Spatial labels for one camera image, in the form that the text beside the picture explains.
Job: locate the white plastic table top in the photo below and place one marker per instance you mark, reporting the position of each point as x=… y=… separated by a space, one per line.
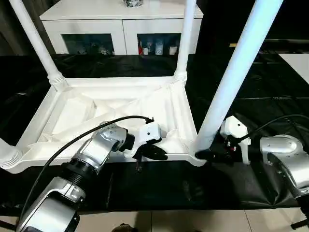
x=84 y=108

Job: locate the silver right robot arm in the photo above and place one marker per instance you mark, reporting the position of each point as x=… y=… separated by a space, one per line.
x=285 y=157

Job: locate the black table mat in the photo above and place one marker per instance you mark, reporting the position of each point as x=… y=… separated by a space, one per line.
x=169 y=188

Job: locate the small yellow label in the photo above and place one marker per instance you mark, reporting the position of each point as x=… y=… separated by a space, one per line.
x=233 y=45

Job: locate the white flat board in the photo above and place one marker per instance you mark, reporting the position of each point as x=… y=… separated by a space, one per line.
x=297 y=67

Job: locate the white cabinet with glass doors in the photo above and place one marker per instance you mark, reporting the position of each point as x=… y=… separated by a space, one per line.
x=116 y=21

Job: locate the black cabinet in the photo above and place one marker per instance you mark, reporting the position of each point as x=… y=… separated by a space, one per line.
x=285 y=19

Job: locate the black white spotted toy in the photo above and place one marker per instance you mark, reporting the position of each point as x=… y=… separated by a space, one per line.
x=133 y=3

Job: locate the grey curtain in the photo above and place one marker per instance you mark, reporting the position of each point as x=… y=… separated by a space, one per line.
x=14 y=31

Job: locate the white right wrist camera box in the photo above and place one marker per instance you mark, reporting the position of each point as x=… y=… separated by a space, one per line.
x=235 y=128

